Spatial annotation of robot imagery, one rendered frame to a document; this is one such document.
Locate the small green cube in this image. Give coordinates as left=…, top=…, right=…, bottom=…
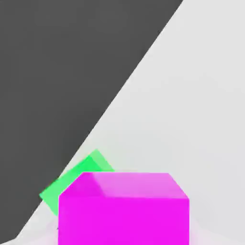
left=38, top=148, right=115, bottom=217

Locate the small magenta cube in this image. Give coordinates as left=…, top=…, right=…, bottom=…
left=57, top=172, right=190, bottom=245

